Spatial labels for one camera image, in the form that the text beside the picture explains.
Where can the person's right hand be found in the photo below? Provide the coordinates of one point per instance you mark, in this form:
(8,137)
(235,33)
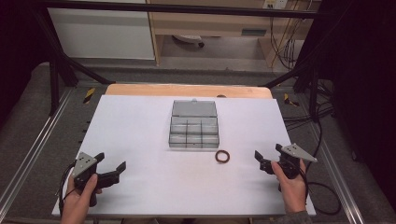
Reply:
(291,189)

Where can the white chair base with caster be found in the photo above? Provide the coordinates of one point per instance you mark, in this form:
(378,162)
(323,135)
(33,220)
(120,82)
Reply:
(189,39)

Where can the wooden desk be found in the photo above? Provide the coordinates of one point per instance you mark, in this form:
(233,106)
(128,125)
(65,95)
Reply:
(211,23)

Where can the wooden table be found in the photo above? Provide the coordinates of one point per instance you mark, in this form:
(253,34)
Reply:
(186,90)

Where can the person's left hand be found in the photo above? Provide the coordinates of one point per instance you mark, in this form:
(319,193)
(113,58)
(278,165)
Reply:
(77,199)

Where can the clear plastic compartment box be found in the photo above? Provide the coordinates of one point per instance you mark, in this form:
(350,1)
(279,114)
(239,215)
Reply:
(194,127)

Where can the white wall socket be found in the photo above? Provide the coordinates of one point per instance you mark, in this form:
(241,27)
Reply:
(275,3)

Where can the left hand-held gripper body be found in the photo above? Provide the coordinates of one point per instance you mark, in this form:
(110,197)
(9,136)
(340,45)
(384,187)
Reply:
(83,165)

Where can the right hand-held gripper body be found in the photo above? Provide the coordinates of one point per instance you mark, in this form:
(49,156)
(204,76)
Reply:
(292,158)

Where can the black metal frame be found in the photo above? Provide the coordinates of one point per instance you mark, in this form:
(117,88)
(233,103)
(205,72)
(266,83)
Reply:
(174,6)

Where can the yellow black striped tape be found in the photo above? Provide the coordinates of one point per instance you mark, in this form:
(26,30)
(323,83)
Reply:
(89,95)
(290,100)

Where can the white table cover sheet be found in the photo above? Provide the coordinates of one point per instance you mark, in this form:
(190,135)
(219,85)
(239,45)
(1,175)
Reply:
(149,161)

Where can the white cabinet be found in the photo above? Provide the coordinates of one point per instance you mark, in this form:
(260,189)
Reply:
(102,31)

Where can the aluminium floor rail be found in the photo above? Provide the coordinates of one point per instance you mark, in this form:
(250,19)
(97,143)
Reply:
(337,174)
(34,152)

